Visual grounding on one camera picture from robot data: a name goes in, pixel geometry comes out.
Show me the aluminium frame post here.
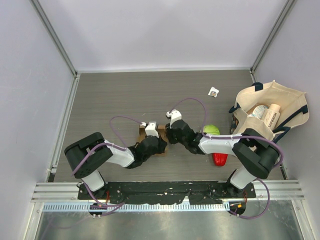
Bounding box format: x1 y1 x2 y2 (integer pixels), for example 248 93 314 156
29 0 80 78
250 0 297 76

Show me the beige canvas tote bag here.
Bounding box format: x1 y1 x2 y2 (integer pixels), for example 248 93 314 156
229 81 310 143

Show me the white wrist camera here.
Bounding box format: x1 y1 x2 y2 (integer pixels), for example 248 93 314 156
166 109 182 126
140 121 159 138

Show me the left aluminium frame post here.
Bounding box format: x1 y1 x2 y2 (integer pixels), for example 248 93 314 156
29 0 80 78

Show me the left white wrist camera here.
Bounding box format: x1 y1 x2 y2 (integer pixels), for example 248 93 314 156
140 121 159 138

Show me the red bell pepper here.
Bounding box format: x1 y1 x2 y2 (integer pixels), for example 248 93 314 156
212 153 228 167

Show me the green cabbage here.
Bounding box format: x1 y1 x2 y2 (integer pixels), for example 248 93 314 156
203 124 221 136

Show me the white slotted cable duct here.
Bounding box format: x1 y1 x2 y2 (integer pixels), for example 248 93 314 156
42 202 230 213

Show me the beige lotion bottle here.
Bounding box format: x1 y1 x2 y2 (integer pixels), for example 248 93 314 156
261 103 281 130

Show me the small white wrapper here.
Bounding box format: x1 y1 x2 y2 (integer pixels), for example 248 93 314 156
208 87 220 98

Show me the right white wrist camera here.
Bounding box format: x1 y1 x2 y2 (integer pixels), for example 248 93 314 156
166 109 182 126

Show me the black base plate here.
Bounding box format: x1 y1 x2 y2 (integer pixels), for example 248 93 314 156
77 181 256 205

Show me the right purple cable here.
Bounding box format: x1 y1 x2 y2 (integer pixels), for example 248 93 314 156
169 97 286 221

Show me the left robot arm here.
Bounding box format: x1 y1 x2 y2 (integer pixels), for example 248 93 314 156
64 132 168 200

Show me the right aluminium frame post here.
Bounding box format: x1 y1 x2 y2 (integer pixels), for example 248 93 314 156
250 0 297 76

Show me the white round package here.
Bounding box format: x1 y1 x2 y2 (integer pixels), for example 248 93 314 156
250 105 269 120

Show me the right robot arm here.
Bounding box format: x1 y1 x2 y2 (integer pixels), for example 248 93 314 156
165 119 283 198

